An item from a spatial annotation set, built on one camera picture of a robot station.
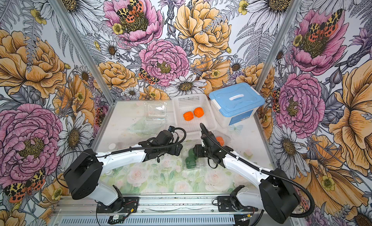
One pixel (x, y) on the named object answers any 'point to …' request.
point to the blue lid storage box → (231, 105)
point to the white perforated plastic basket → (191, 110)
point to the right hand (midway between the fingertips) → (197, 152)
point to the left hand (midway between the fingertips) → (173, 148)
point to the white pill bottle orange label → (112, 146)
